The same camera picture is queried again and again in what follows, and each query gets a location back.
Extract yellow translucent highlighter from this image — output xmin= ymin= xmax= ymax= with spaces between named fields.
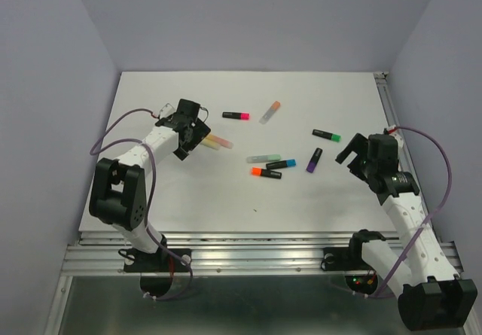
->
xmin=200 ymin=138 xmax=221 ymax=151

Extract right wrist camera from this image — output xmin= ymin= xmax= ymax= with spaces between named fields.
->
xmin=383 ymin=125 xmax=404 ymax=148

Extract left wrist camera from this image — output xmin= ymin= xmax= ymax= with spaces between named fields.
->
xmin=158 ymin=103 xmax=176 ymax=120

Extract aluminium right rail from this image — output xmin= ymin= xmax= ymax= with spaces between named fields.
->
xmin=374 ymin=72 xmax=428 ymax=237

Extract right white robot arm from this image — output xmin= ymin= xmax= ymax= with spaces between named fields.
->
xmin=336 ymin=131 xmax=477 ymax=331

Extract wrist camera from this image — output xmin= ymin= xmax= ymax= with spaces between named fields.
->
xmin=158 ymin=103 xmax=176 ymax=120
xmin=383 ymin=125 xmax=404 ymax=148

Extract blue black highlighter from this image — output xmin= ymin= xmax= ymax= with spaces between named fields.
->
xmin=266 ymin=159 xmax=297 ymax=170

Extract green black highlighter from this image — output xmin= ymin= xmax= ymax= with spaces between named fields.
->
xmin=312 ymin=129 xmax=341 ymax=142

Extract mint cap translucent highlighter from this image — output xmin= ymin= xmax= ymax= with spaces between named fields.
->
xmin=246 ymin=154 xmax=281 ymax=163

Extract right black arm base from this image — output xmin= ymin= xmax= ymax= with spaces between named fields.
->
xmin=320 ymin=247 xmax=378 ymax=296

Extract aluminium rail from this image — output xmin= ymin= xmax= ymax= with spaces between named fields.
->
xmin=374 ymin=72 xmax=428 ymax=237
xmin=62 ymin=231 xmax=464 ymax=276

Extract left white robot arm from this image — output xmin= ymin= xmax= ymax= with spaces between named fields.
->
xmin=88 ymin=99 xmax=211 ymax=270

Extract peach cap translucent highlighter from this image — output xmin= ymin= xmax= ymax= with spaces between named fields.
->
xmin=259 ymin=101 xmax=281 ymax=124

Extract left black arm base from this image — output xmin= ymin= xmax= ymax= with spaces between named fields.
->
xmin=117 ymin=248 xmax=192 ymax=301

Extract tan cap translucent highlighter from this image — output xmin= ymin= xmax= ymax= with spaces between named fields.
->
xmin=207 ymin=134 xmax=233 ymax=149

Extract pink black highlighter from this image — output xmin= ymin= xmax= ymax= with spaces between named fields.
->
xmin=221 ymin=111 xmax=250 ymax=120

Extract orange black highlighter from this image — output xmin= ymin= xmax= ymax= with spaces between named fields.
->
xmin=251 ymin=167 xmax=282 ymax=179

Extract aluminium front rail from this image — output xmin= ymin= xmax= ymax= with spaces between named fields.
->
xmin=62 ymin=231 xmax=464 ymax=276

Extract purple black highlighter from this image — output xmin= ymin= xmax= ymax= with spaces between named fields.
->
xmin=306 ymin=148 xmax=323 ymax=173

